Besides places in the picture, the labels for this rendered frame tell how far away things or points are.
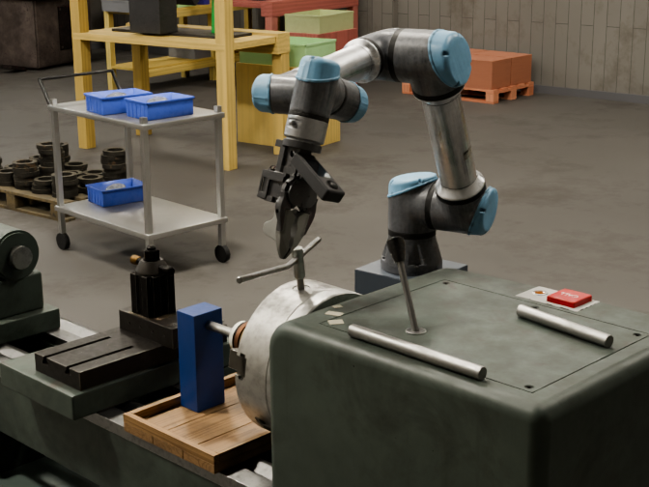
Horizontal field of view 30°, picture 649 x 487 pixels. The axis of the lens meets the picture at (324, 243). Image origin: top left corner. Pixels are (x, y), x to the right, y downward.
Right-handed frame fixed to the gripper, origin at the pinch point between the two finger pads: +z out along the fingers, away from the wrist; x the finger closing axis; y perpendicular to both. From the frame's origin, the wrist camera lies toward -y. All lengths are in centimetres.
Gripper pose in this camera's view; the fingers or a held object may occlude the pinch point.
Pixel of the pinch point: (286, 252)
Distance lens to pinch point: 218.1
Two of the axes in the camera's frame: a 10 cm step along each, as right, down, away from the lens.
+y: -7.1, -1.9, 6.8
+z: -2.2, 9.7, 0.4
